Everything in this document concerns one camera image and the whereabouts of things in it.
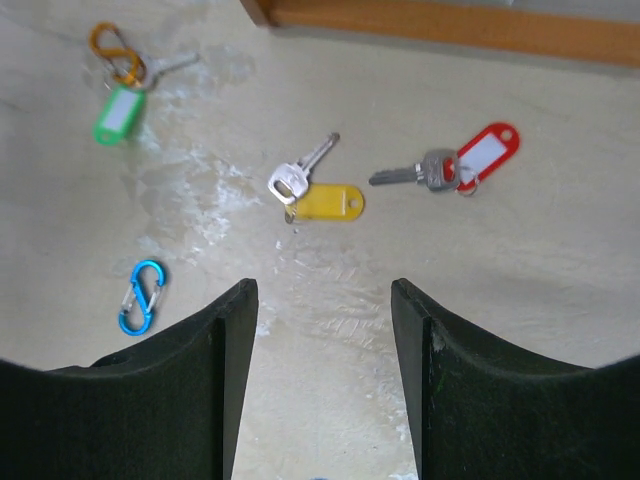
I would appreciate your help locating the key with green tag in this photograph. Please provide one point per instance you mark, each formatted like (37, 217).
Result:
(125, 104)

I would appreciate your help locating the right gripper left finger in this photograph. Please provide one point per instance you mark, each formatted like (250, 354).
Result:
(167, 407)

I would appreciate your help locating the key with yellow tag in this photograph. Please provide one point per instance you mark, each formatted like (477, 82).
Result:
(304, 200)

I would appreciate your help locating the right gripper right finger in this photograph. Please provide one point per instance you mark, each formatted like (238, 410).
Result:
(480, 407)

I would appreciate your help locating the orange carabiner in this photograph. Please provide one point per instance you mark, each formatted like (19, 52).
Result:
(130, 76)

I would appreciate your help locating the wooden shelf rack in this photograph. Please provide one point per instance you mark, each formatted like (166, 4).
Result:
(495, 28)

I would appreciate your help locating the key with red tag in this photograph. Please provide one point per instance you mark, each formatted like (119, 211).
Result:
(462, 170)

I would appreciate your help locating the blue carabiner centre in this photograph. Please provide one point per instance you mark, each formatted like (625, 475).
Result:
(137, 293)

